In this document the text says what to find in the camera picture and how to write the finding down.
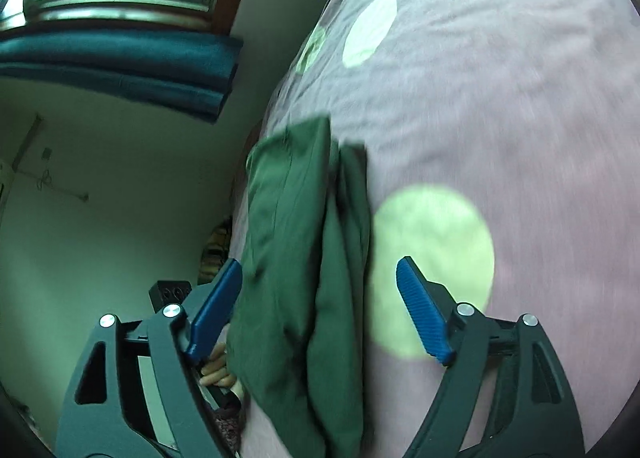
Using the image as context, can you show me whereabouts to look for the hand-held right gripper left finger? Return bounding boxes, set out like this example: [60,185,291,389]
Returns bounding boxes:
[55,258,246,458]

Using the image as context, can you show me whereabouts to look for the yellow brown striped pillow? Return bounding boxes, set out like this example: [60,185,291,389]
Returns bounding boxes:
[197,218,235,287]

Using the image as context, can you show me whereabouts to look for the pink bed sheet green dots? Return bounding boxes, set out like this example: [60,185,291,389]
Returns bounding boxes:
[227,0,640,458]

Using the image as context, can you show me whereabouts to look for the dark green pants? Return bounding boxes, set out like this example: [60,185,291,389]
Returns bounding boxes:
[227,115,374,458]

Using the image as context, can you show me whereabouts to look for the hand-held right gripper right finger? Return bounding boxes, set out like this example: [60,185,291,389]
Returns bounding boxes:
[395,255,587,458]

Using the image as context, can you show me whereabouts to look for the wall cable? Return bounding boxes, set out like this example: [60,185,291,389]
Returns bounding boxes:
[10,112,92,205]

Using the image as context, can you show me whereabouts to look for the teal curtain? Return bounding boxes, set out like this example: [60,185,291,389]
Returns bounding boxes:
[0,32,246,125]

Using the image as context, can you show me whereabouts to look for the person's left forearm knit sleeve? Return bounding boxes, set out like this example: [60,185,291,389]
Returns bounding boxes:
[209,395,247,458]

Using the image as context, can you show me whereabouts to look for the person's left hand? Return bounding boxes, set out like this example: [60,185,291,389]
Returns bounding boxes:
[197,342,247,399]

